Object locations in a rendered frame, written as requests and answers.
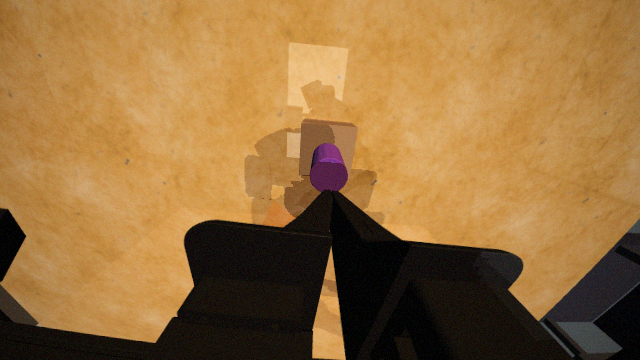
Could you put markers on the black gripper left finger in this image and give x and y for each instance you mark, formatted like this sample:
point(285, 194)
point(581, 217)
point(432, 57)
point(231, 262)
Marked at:
point(294, 255)

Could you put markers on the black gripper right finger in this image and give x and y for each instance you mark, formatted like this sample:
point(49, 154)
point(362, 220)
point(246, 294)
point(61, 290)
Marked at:
point(373, 268)

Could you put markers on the brown square block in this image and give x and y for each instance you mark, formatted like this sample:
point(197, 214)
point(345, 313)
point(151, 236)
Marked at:
point(316, 132)

